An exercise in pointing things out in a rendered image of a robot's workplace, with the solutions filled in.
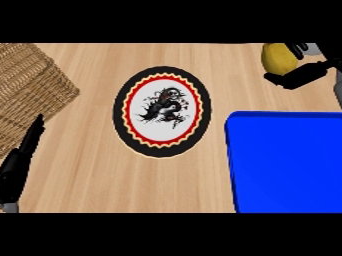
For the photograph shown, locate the blue tray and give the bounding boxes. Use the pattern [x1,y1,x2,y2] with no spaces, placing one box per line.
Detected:
[224,110,342,214]

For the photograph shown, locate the yellow lemon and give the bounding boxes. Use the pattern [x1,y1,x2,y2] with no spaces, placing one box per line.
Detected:
[259,43,299,77]

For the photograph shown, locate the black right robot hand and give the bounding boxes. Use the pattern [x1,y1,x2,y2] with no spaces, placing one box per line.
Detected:
[262,43,342,91]

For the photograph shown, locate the black-rimmed decorated plate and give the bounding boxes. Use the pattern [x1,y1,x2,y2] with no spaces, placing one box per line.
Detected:
[112,65,213,159]

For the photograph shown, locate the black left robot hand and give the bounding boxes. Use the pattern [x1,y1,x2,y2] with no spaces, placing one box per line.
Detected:
[0,113,47,207]

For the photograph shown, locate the woven wicker basket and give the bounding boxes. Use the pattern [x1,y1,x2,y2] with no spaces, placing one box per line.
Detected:
[0,43,81,160]

